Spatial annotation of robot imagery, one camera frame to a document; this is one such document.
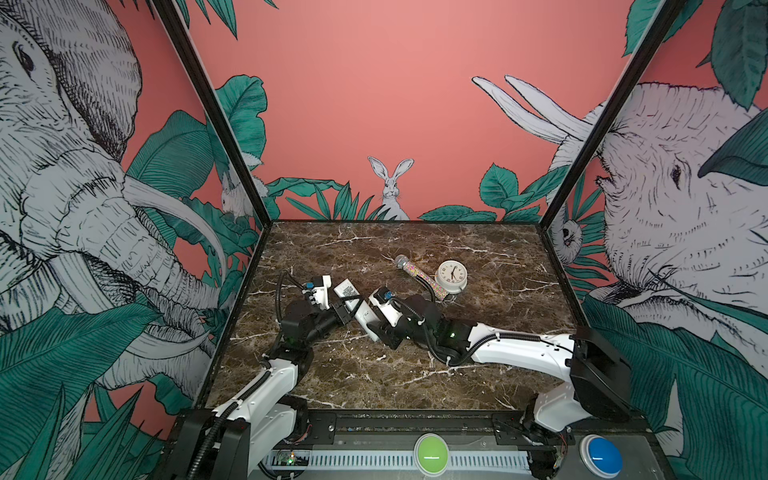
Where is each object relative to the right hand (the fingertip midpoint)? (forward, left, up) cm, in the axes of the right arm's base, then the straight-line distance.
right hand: (368, 319), depth 75 cm
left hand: (+6, +2, +1) cm, 6 cm away
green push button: (-27, -16, -16) cm, 35 cm away
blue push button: (-27, -56, -16) cm, 64 cm away
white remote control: (+4, +4, 0) cm, 6 cm away
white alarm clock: (+23, -26, -14) cm, 38 cm away
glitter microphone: (+18, -22, -16) cm, 32 cm away
